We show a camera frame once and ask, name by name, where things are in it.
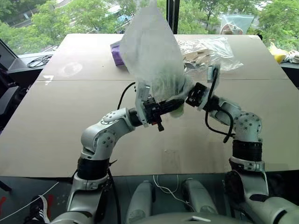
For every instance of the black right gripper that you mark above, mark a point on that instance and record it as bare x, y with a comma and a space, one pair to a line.
197, 94

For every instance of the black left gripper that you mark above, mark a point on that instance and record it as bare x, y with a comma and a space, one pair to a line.
153, 112

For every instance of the pale green towel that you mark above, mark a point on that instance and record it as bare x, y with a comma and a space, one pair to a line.
176, 113

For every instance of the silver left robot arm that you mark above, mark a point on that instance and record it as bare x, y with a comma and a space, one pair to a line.
100, 137

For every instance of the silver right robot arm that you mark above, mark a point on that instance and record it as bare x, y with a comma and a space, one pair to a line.
247, 126

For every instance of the clear plastic bag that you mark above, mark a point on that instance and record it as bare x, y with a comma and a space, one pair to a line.
217, 50

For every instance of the clear zip bag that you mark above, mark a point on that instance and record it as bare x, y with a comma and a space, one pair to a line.
236, 24

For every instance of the brown cardboard pieces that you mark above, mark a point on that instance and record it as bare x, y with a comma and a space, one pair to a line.
195, 54

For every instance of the purple package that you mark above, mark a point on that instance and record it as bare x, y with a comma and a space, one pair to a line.
116, 57

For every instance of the yellow soft object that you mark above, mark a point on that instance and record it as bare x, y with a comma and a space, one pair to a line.
278, 53

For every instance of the grey right robot leg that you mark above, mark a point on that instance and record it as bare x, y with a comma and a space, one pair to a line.
198, 197

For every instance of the grey robot leg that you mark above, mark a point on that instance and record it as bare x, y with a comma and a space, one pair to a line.
140, 203
198, 197

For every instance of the grey left robot leg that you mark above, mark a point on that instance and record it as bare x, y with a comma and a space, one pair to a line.
140, 203

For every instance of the white crumpled object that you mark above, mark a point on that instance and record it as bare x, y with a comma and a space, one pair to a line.
292, 57

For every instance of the grey robot torso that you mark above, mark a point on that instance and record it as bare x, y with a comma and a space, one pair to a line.
187, 219

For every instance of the black side desk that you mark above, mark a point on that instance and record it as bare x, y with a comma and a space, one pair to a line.
14, 67

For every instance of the black and white shoe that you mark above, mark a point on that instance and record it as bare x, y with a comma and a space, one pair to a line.
38, 210

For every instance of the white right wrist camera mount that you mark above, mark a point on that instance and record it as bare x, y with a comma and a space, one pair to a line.
216, 81

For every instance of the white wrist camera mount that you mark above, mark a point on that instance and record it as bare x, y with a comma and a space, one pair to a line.
140, 107
216, 81

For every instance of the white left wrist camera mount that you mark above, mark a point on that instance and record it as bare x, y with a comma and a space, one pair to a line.
140, 107

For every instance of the dark window frame post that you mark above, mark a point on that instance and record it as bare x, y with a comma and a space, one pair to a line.
172, 15

